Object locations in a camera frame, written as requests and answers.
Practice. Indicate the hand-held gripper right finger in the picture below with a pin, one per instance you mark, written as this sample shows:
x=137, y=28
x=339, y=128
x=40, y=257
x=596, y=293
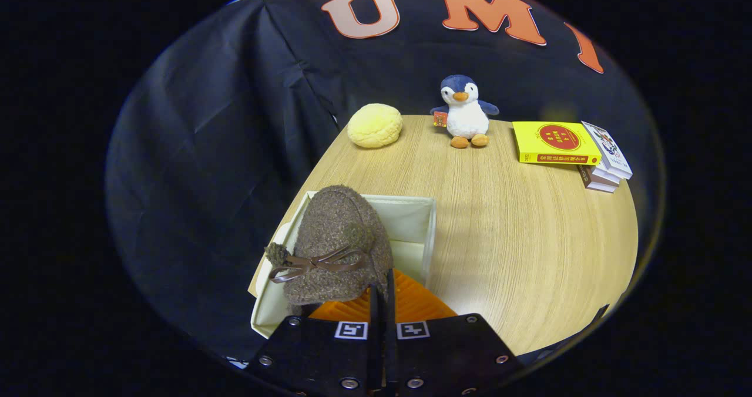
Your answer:
x=390, y=309

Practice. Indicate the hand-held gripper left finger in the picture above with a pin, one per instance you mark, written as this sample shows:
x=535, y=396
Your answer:
x=317, y=356

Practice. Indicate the cream fabric storage box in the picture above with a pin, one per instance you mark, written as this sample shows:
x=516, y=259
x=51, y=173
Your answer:
x=411, y=221

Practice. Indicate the brown fuzzy shoe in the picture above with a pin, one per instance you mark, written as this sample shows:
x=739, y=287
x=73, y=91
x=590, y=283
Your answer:
x=335, y=221

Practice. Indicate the yellow bun plush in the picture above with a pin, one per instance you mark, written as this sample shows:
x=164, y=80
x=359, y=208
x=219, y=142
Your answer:
x=375, y=125

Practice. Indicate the penguin plush toy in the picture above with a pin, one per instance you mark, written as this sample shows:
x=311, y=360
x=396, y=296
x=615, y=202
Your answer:
x=467, y=118

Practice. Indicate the yellow book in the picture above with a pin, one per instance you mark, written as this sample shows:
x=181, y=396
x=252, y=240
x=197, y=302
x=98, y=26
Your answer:
x=540, y=144

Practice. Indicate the white book brown spine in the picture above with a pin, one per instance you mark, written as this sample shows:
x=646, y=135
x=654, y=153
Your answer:
x=599, y=182

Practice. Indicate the white illustrated book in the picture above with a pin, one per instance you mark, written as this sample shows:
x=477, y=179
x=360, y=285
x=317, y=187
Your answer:
x=611, y=150

